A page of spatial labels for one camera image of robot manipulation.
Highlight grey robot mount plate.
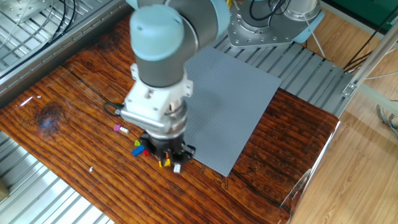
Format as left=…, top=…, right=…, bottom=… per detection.
left=226, top=7, right=308, bottom=50

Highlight aluminium frame post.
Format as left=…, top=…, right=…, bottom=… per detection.
left=341, top=18, right=398, bottom=108

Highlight silver finned wrist camera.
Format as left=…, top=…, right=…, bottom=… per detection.
left=119, top=108, right=175, bottom=135

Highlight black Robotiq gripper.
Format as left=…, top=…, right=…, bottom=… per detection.
left=139, top=133, right=197, bottom=167

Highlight black floor cable bundle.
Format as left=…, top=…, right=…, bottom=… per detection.
left=343, top=6, right=398, bottom=73

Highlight bundle of coloured wires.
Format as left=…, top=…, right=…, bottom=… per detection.
left=376, top=104, right=398, bottom=139

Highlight long blue Lego brick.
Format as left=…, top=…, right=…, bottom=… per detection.
left=131, top=144, right=146, bottom=157

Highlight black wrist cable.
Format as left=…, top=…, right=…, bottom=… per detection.
left=103, top=101, right=126, bottom=118

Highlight thin white cable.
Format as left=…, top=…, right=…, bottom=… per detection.
left=303, top=14, right=327, bottom=60

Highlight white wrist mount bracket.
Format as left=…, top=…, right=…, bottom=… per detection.
left=124, top=63, right=194, bottom=125

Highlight silver perforated plate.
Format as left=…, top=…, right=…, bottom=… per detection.
left=0, top=0, right=53, bottom=24

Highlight grey metal rail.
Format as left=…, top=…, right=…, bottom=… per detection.
left=0, top=0, right=131, bottom=110

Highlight grey Lego baseplate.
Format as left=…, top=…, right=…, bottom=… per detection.
left=182, top=46, right=282, bottom=177

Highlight brown cardboard box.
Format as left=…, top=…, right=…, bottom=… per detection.
left=0, top=179, right=10, bottom=202

